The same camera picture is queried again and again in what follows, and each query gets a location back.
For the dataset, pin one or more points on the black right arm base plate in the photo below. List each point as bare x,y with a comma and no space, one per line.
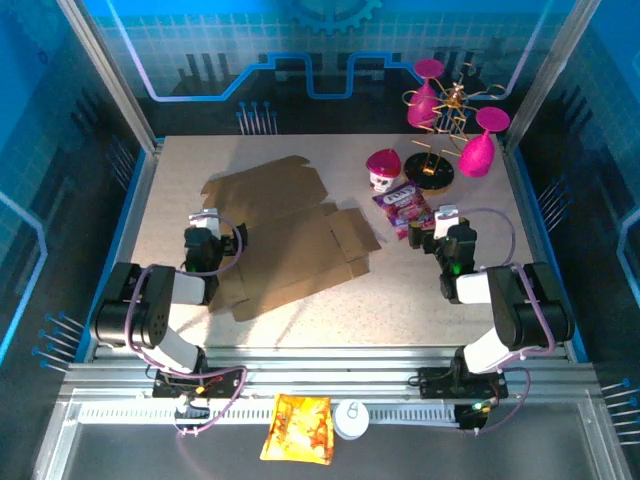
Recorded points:
435,382

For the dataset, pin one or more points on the black controller board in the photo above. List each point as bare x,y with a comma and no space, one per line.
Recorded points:
472,417

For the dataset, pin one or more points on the pink wine glass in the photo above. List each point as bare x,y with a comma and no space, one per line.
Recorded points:
477,150
422,102

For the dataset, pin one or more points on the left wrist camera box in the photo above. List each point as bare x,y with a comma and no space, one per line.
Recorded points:
206,219

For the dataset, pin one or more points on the white pull-tab can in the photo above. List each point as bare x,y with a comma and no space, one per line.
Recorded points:
351,419

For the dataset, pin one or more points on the brown cardboard box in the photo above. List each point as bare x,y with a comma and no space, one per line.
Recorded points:
290,235

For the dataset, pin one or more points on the aluminium frame rail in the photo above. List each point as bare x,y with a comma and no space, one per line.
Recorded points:
325,375

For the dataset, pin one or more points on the yellow snack bag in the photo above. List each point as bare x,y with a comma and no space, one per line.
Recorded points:
300,430

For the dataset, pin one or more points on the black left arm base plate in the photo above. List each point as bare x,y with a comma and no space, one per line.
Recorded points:
225,384

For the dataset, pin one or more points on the white cup with pink lid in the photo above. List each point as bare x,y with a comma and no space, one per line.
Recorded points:
382,170

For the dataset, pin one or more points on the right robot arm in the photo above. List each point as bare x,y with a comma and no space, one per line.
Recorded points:
520,310

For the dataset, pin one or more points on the purple candy bag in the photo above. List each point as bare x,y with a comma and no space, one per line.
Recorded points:
402,207

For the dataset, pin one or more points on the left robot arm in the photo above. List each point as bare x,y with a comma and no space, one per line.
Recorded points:
150,310

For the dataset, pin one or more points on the aluminium frame post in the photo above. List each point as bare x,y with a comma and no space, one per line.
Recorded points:
107,75
547,75

